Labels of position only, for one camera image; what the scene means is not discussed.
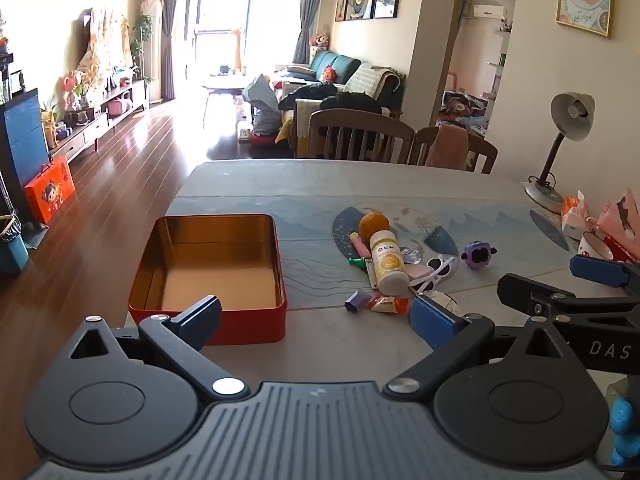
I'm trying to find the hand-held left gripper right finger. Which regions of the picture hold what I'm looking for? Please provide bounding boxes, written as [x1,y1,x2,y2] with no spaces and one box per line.
[381,293,577,404]

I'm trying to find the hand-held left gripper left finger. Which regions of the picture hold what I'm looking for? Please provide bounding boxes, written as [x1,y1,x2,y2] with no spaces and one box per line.
[65,294,251,404]

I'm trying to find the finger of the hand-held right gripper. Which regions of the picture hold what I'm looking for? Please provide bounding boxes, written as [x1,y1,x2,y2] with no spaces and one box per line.
[570,254,640,292]
[497,273,640,322]

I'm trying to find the red candy packet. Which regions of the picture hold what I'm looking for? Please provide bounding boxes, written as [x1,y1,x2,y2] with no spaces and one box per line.
[366,295,412,315]

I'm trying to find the red tin box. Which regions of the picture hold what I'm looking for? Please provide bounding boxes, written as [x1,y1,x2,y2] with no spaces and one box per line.
[127,213,288,347]

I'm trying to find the white sunglasses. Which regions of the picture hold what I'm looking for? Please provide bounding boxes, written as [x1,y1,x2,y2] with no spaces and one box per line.
[409,255,460,295]

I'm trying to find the purple toy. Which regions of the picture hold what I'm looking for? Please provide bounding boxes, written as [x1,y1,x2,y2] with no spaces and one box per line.
[461,241,499,271]

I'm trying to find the white bottle yellow label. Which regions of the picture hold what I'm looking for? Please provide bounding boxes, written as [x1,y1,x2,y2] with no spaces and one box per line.
[369,230,410,295]

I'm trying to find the small purple box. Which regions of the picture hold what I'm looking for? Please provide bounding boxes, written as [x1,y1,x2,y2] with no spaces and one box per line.
[344,290,372,314]

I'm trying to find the pink tube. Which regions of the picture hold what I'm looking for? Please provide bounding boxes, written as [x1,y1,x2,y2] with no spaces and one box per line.
[350,232,372,260]

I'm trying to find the orange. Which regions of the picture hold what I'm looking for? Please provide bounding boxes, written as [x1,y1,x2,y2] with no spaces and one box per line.
[358,211,392,241]

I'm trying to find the person's right hand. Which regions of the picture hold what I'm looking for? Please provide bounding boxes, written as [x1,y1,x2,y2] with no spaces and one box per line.
[609,394,640,467]

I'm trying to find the white cartoon mug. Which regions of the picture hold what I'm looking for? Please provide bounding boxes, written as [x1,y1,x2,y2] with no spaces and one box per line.
[577,231,617,262]

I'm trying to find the pink gift bag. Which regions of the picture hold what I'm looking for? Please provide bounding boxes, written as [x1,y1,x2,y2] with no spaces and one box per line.
[595,187,640,262]

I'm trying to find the tissue pack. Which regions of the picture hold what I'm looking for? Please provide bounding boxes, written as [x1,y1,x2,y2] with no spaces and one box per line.
[561,190,594,241]

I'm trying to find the wooden dining chair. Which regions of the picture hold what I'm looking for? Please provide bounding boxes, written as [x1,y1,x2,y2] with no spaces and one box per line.
[411,126,499,175]
[307,108,416,164]

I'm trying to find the grey desk lamp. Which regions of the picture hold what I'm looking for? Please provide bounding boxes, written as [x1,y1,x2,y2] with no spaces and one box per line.
[523,92,597,216]

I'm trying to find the pink towel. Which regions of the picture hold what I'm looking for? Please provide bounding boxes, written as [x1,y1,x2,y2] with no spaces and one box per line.
[425,124,470,171]

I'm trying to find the colourful bedding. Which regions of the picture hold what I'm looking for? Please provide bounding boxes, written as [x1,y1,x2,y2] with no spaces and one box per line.
[440,89,489,136]

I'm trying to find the orange gift box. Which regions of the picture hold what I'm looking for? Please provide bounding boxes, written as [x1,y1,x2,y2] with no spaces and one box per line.
[24,155,76,225]

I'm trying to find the blue trash bin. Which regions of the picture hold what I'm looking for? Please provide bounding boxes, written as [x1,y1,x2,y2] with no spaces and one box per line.
[0,215,30,275]

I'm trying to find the wooden tv cabinet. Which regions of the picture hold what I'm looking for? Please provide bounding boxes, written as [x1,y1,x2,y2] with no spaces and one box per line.
[47,80,151,162]

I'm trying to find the blue white bag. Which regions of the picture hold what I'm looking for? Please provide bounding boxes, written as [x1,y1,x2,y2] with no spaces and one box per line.
[242,74,281,137]

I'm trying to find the black jacket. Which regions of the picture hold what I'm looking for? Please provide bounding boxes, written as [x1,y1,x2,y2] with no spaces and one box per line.
[278,82,392,117]

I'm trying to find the coffee table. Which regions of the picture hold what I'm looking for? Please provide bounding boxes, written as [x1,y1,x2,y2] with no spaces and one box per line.
[201,72,251,97]

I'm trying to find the white checked throw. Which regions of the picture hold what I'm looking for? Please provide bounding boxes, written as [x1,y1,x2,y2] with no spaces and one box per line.
[345,63,402,97]

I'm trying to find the blue front black cabinet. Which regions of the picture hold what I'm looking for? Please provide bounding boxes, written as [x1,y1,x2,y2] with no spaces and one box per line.
[0,87,52,233]

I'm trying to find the pink flower arrangement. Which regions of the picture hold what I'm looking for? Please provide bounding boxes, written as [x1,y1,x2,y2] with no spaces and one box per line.
[61,71,90,112]

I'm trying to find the teal sofa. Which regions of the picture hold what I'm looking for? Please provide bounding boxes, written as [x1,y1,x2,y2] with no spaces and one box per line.
[274,50,406,158]

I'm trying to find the white standing air conditioner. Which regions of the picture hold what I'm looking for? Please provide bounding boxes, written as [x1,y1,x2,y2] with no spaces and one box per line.
[140,0,166,104]

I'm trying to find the green potted plant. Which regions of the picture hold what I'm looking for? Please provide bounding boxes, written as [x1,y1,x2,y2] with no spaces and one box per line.
[131,14,154,84]

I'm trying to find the cloth covered television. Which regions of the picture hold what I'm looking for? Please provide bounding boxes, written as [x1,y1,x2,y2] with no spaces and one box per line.
[75,5,137,89]

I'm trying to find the grey curtain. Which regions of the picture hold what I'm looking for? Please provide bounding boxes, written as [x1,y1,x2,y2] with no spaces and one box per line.
[292,0,329,64]
[161,0,185,102]

